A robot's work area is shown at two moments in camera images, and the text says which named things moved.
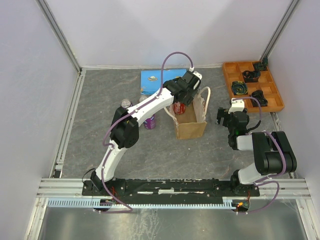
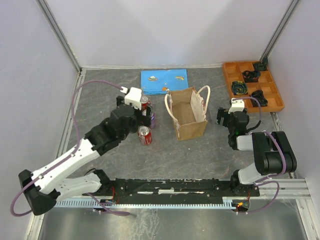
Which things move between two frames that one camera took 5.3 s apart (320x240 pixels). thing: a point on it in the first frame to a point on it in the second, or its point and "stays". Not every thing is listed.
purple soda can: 150,123 stays
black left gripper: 188,100 to 144,120
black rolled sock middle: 251,76 stays
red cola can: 179,108 to 145,135
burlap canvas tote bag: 192,123 stays
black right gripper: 222,113 stays
